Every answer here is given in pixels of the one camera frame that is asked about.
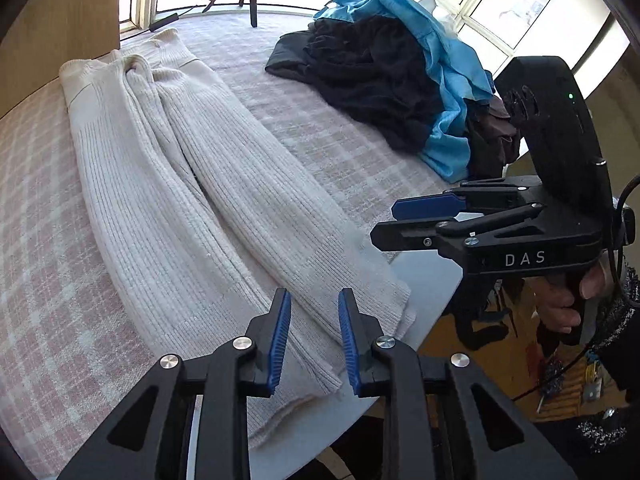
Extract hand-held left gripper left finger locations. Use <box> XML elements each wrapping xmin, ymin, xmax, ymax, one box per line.
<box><xmin>56</xmin><ymin>287</ymin><xmax>292</xmax><ymax>480</ymax></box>

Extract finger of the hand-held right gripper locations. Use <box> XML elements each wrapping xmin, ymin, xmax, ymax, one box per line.
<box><xmin>370</xmin><ymin>203</ymin><xmax>547</xmax><ymax>261</ymax></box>
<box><xmin>392</xmin><ymin>177</ymin><xmax>543</xmax><ymax>223</ymax></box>

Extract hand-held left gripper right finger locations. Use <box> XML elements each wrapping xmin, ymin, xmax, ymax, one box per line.
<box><xmin>338</xmin><ymin>287</ymin><xmax>578</xmax><ymax>480</ymax></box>

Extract white ribbed knit trousers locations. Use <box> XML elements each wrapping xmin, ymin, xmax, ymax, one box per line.
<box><xmin>59</xmin><ymin>28</ymin><xmax>417</xmax><ymax>453</ymax></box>

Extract person's right forearm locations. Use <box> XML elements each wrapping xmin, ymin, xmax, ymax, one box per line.
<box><xmin>570</xmin><ymin>260</ymin><xmax>640</xmax><ymax>466</ymax></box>

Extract pile of dark and blue clothes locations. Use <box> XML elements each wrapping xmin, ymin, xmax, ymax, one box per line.
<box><xmin>314</xmin><ymin>0</ymin><xmax>496</xmax><ymax>183</ymax></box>

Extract person's right hand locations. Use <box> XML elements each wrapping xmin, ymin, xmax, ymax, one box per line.
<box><xmin>537</xmin><ymin>259</ymin><xmax>614</xmax><ymax>334</ymax></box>

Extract brown cloth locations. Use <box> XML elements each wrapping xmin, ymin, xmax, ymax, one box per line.
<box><xmin>467</xmin><ymin>95</ymin><xmax>523</xmax><ymax>178</ymax></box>

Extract pink plaid blanket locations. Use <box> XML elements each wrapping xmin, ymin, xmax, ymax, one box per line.
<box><xmin>0</xmin><ymin>10</ymin><xmax>466</xmax><ymax>476</ymax></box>

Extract white cloth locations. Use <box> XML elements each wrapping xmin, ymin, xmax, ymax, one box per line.
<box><xmin>420</xmin><ymin>0</ymin><xmax>458</xmax><ymax>36</ymax></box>

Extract black power brick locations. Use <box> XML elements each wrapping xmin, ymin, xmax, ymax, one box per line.
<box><xmin>148</xmin><ymin>11</ymin><xmax>180</xmax><ymax>32</ymax></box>

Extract oak wooden board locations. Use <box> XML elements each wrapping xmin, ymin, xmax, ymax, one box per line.
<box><xmin>0</xmin><ymin>0</ymin><xmax>126</xmax><ymax>121</ymax></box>

